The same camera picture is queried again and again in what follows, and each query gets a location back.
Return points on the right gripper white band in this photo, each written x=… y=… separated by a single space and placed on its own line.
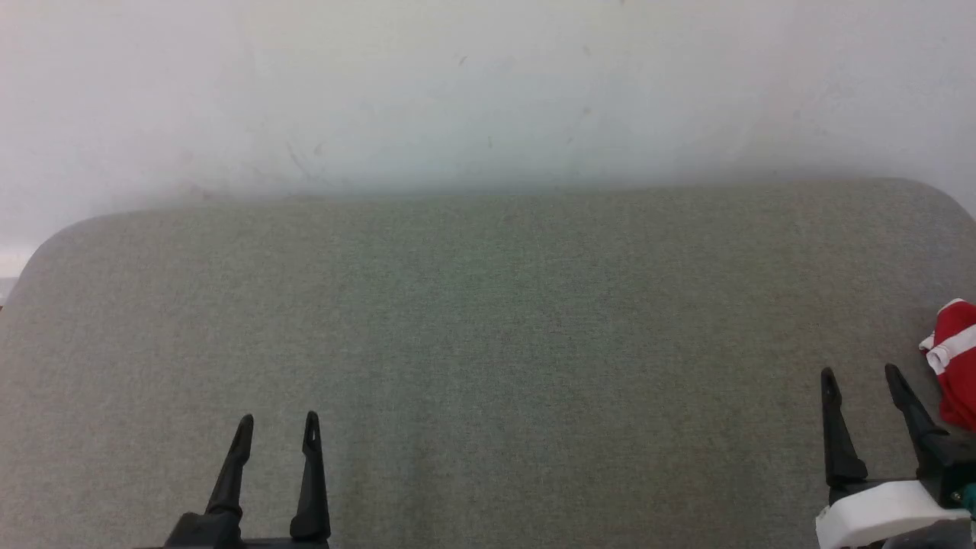
x=892 y=511

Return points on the grey fabric sofa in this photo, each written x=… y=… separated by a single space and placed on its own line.
x=488 y=366

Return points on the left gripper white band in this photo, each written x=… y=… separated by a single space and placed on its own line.
x=236 y=534

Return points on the red garment with white stripes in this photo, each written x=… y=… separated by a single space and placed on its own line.
x=957 y=366

